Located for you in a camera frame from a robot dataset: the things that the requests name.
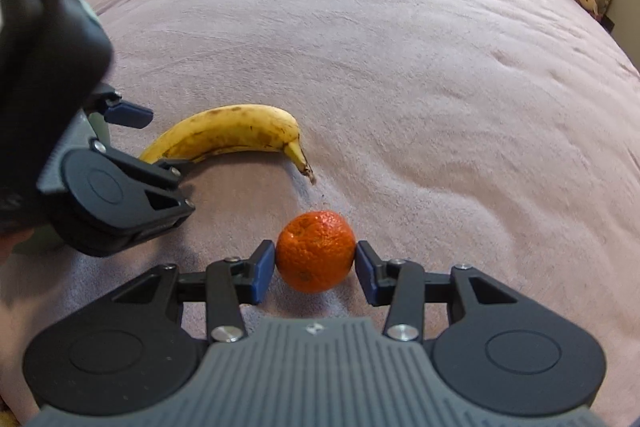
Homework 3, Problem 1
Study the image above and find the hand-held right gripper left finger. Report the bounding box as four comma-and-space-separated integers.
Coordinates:
102, 239, 277, 344

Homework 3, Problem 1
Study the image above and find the yellow banana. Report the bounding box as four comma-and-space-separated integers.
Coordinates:
139, 104, 316, 184

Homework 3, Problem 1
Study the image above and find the bumpy mandarin orange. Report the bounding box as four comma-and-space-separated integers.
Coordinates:
276, 210, 357, 294

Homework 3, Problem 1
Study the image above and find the pink blanket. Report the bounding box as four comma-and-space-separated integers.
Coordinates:
0, 0, 640, 427

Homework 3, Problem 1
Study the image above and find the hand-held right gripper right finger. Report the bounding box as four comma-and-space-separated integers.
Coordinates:
354, 239, 523, 342

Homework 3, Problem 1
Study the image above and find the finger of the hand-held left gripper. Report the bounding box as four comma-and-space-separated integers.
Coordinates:
84, 82, 154, 142
97, 146, 197, 240

